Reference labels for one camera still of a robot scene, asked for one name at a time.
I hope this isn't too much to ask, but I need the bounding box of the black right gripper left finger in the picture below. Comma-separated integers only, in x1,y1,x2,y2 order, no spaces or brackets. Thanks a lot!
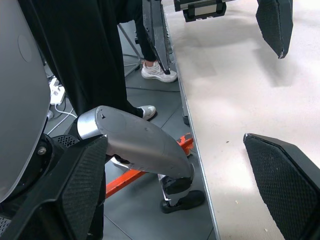
0,135,109,240

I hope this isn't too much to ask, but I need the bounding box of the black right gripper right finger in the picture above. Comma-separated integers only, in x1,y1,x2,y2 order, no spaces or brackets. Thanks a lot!
243,133,320,240

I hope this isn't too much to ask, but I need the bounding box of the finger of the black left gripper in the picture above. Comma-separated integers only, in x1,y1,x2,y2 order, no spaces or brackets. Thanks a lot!
142,0,172,75
255,0,294,60

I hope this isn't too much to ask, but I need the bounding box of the white sneaker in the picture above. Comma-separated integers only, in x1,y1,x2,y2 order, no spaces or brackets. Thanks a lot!
137,105,157,121
140,60,179,84

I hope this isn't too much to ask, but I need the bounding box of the orange metal bar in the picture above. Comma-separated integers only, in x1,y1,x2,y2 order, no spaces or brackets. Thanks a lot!
105,133,195,199

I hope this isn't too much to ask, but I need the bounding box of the person in black trousers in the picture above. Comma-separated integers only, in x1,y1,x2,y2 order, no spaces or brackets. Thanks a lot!
18,0,158,119

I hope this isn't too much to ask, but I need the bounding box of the white power strip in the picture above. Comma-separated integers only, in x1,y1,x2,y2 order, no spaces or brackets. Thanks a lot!
48,76,66,106

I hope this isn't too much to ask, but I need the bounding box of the silver robot torso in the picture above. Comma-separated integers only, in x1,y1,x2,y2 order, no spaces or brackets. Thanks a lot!
0,0,79,204

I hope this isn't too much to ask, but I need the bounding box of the grey metal tube frame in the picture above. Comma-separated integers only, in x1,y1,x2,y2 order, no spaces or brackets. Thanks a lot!
117,23,142,78

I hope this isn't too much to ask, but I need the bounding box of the white cable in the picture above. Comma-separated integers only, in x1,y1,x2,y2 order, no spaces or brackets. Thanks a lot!
46,103,78,136

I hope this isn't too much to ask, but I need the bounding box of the metal table edge rail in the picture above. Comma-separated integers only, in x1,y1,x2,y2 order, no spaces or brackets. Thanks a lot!
163,9,221,240

